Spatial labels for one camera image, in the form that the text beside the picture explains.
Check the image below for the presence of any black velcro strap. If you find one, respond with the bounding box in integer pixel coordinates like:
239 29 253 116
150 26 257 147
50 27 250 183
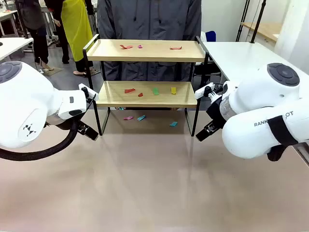
267 115 298 146

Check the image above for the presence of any grey metal frame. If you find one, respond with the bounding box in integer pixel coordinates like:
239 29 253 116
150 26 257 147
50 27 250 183
298 141 309 168

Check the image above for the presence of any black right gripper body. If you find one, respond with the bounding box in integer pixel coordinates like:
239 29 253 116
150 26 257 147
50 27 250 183
206 95 229 129

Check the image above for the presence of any light wooden table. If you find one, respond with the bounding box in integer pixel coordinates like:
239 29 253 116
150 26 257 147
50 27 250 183
240 22 283 44

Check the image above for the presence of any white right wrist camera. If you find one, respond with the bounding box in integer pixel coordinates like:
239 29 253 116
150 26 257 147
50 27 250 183
195 82 216 99

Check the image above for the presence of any blue office chair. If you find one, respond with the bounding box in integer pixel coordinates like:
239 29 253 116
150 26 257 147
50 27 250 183
193 30 222 90

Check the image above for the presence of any white table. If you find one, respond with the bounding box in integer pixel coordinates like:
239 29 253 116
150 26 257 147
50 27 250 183
200 41 309 84

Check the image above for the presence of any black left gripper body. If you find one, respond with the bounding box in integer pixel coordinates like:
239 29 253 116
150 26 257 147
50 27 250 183
45 115 85 132

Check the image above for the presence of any white desk with clutter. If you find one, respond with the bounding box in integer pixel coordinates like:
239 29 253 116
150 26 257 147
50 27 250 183
0 9 19 37

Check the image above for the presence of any black pole stand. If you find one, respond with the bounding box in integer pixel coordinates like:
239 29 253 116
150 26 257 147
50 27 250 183
250 0 267 44

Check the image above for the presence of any person in dark clothes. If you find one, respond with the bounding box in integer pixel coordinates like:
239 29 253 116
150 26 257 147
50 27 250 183
17 0 50 71

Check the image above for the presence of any person in grey jacket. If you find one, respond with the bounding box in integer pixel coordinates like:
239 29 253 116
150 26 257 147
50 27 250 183
96 0 202 82

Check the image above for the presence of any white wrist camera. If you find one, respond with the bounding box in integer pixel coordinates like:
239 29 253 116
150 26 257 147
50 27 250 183
78 83 99 101
195 82 216 99

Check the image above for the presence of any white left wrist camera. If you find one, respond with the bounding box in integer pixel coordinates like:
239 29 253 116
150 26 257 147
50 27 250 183
78 83 99 101

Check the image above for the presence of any person in yellow apron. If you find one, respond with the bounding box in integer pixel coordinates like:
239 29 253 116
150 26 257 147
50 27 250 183
49 0 95 76

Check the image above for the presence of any two-tier wooden shelf black frame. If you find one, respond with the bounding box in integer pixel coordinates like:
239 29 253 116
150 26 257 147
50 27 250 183
82 33 210 137

